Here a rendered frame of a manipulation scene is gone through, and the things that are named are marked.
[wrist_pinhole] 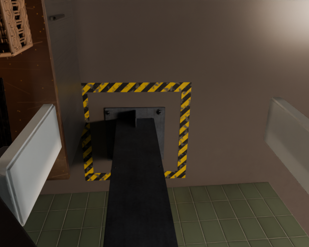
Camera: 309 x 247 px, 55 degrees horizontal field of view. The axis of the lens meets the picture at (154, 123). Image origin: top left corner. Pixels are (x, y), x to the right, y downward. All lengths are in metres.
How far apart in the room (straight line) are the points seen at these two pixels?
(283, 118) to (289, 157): 0.02
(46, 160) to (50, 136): 0.02
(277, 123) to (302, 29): 1.54
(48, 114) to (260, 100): 1.59
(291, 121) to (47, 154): 0.13
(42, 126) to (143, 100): 1.42
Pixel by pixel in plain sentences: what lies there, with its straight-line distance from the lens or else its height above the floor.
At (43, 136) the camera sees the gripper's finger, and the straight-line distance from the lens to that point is 0.16.
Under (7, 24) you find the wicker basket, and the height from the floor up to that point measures 0.73.
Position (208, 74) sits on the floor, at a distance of 1.58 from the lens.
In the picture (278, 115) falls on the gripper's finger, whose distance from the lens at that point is 0.18.
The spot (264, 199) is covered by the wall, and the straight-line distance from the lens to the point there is 1.85.
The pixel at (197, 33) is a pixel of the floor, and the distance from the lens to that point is 1.53.
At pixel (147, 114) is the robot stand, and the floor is 0.01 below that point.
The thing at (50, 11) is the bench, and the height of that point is 0.47.
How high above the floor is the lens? 1.49
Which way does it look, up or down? 66 degrees down
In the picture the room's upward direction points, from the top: 169 degrees clockwise
